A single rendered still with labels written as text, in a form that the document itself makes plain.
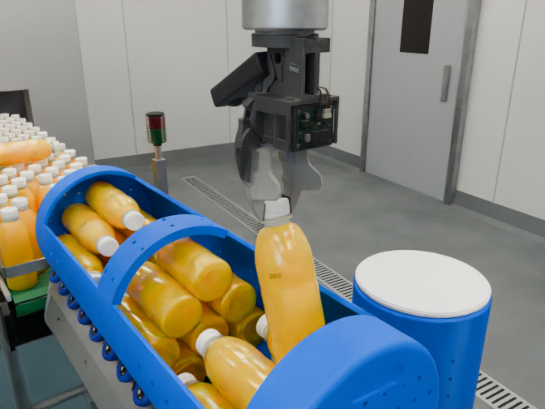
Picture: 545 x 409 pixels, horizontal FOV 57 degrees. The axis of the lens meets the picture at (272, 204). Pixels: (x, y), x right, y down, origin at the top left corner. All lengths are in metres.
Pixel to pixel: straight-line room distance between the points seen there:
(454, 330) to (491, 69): 3.49
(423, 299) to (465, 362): 0.15
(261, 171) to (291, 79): 0.11
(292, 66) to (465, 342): 0.71
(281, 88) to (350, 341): 0.28
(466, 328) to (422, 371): 0.42
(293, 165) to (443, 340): 0.55
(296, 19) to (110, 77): 5.09
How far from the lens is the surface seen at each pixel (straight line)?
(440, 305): 1.03
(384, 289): 1.06
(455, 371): 1.10
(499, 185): 4.40
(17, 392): 1.93
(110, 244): 1.06
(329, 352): 0.54
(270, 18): 0.51
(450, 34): 4.58
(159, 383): 0.69
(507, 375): 2.69
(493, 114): 4.37
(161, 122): 1.73
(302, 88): 0.51
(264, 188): 0.56
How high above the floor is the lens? 1.55
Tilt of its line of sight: 20 degrees down
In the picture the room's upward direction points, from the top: straight up
